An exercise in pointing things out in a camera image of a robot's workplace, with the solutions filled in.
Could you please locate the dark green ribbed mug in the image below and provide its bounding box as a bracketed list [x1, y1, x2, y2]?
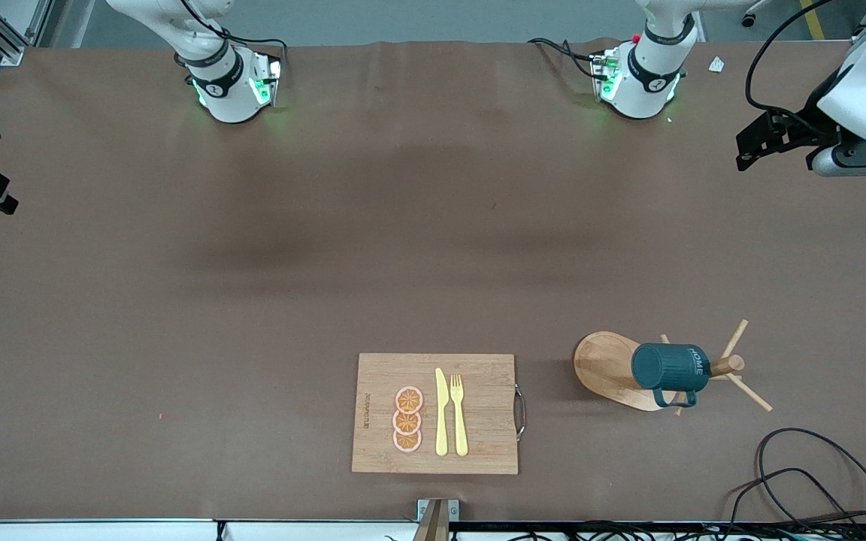
[631, 343, 710, 409]

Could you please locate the brown table cover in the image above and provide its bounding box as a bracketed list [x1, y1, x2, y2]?
[0, 39, 866, 523]

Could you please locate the wooden mug tree stand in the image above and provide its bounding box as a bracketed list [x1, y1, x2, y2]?
[573, 319, 774, 416]

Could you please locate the yellow plastic fork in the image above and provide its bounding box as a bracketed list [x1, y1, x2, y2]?
[450, 374, 470, 458]

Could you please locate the bamboo cutting board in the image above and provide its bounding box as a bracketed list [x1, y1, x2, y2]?
[351, 353, 528, 476]

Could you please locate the yellow plastic knife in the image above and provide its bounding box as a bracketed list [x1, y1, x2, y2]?
[435, 367, 450, 457]

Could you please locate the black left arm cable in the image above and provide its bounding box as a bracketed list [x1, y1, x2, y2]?
[745, 0, 855, 115]

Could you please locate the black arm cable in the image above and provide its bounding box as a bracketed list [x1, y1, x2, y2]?
[745, 0, 855, 115]
[177, 0, 289, 76]

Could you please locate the black base cable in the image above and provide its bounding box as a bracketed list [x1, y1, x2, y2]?
[527, 38, 601, 80]

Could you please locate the black looped cable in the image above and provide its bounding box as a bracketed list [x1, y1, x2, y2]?
[726, 467, 866, 541]
[755, 428, 866, 530]

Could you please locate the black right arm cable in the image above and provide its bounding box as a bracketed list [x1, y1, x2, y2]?
[177, 0, 289, 76]

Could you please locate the metal bracket with wooden bar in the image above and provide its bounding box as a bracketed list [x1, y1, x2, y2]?
[412, 498, 460, 541]

